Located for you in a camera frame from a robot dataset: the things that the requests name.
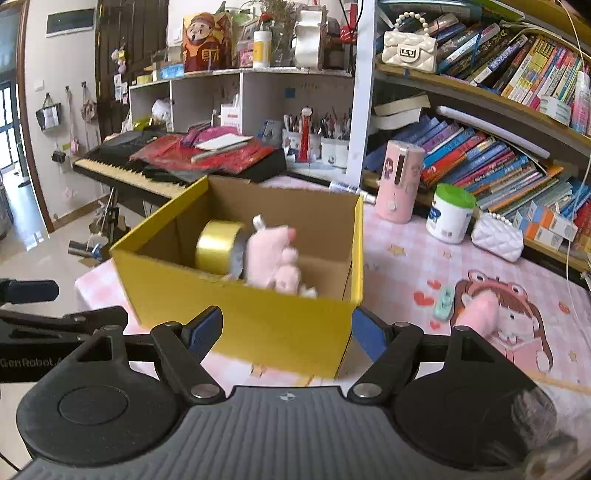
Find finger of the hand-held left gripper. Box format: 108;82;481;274
62;306;129;330
0;278;59;305

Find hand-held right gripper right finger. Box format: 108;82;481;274
346;306;509;403

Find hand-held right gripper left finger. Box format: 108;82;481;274
76;305;227;406

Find yellow cardboard box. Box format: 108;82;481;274
110;174;365;380

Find gold tape roll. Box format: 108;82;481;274
195;220;250;280

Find pink checked tablecloth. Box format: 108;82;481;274
74;175;591;416

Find black keyboard stand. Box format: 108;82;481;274
99;187;121;241

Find small pink plush toy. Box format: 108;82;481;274
455;291;504;335

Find white jar green lid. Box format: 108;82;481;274
426;183;476;244

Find white blue tube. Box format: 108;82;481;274
329;180;377;204

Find pink printed canister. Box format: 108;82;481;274
375;140;426;224

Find black electronic keyboard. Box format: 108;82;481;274
73;129;288;197

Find white quilted pouch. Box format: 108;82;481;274
471;211;525;263

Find red plastic sheet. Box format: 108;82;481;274
130;134;276;175

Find grey tote bag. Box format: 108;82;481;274
36;92;62;132

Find white pen cup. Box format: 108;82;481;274
321;136;350;169
281;128;303;157

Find white notebook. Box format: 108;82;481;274
195;134;254;152

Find small hanging bag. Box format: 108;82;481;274
81;82;99;123

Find magenta cloth bundle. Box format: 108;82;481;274
180;127;222;147

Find row of leaning books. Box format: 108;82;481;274
365;115;587;250

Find red tassel ornament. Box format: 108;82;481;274
299;106;315;162

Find white box red label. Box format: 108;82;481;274
219;95;243;134

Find thick white book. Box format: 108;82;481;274
372;92;431;130

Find white shelf unit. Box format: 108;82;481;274
128;0;377;185

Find wooden bookshelf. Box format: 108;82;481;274
362;0;591;278

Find white bottle yellow label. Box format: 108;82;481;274
252;28;273;69

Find row of colourful books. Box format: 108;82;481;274
436;14;591;134

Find dark wall panel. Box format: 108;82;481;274
95;0;169;134

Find white quilted handbag pearl handle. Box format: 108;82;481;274
381;11;438;75

